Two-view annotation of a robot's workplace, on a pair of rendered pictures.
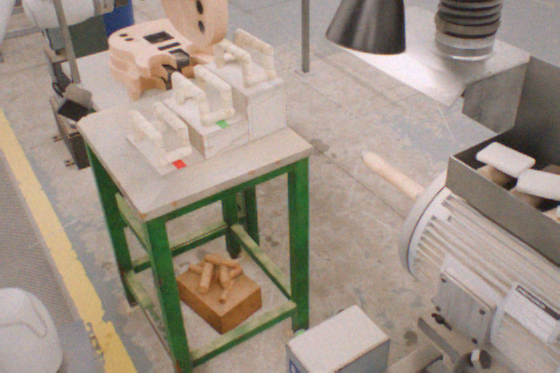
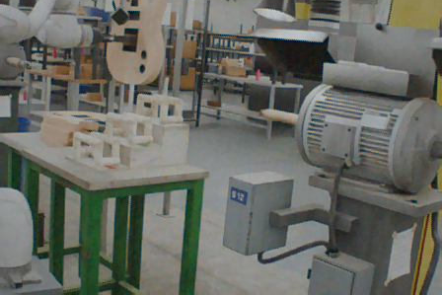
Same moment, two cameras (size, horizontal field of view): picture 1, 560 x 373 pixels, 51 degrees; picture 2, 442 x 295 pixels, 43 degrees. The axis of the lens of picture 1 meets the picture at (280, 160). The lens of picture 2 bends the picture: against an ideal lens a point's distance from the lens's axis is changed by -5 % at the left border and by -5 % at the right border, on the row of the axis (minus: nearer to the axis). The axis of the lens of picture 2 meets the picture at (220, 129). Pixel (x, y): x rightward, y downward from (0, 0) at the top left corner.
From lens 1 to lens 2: 1.03 m
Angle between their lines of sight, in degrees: 29
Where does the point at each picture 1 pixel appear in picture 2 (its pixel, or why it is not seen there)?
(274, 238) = not seen: outside the picture
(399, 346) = not seen: outside the picture
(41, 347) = (27, 231)
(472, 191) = (337, 77)
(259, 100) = (171, 133)
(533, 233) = (370, 83)
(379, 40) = (284, 7)
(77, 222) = not seen: outside the picture
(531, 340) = (375, 135)
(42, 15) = (52, 34)
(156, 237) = (94, 209)
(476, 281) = (344, 120)
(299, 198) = (194, 215)
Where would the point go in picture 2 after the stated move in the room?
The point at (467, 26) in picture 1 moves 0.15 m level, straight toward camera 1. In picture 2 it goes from (326, 14) to (328, 10)
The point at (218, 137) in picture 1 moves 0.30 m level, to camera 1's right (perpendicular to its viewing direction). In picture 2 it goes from (140, 153) to (213, 157)
